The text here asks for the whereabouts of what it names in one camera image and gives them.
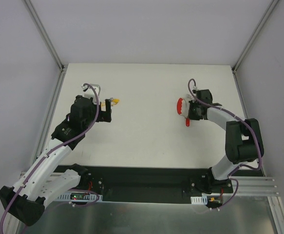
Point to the aluminium frame post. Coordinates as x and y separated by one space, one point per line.
43 33
256 32

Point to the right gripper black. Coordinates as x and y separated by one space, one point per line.
192 110

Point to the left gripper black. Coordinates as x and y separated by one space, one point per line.
107 110

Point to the right white cable duct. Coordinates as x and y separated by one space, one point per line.
199 200

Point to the left white cable duct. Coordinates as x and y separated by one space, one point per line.
76 197

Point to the yellow key tag with keys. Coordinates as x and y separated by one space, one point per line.
114 101

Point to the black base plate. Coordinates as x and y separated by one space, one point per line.
156 185

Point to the left aluminium frame post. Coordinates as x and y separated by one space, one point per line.
43 33

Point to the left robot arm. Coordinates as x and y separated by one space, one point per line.
29 197

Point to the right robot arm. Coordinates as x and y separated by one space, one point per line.
243 140

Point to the right aluminium frame post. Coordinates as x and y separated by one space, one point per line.
256 32

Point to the red key fob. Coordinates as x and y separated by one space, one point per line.
187 122

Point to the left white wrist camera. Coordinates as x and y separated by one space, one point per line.
90 91

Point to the red-handled metal keyring organizer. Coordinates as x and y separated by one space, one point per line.
185 107

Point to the white cable duct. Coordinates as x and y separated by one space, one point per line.
199 200
76 197

